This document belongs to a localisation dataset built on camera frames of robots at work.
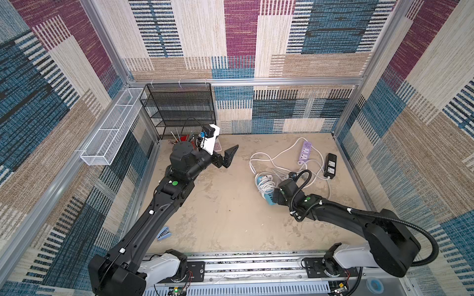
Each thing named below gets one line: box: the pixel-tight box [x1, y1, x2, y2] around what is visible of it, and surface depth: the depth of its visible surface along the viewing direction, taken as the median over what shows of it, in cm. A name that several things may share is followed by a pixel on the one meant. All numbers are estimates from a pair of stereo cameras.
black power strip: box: [323, 152, 337, 180], surface depth 104 cm
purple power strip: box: [298, 140, 312, 163], surface depth 111 cm
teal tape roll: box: [365, 278, 384, 295], surface depth 71 cm
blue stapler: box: [156, 226, 173, 242], surface depth 83 cm
